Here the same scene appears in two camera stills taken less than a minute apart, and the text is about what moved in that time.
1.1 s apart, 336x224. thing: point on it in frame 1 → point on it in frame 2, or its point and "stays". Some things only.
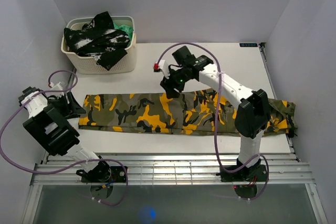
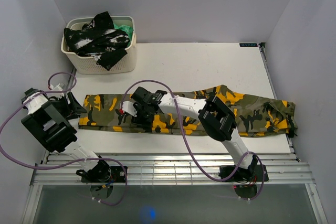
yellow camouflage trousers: [190, 114] stays
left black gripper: [76, 107] stays
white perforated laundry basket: [85, 64] stays
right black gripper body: [177, 79] → [144, 117]
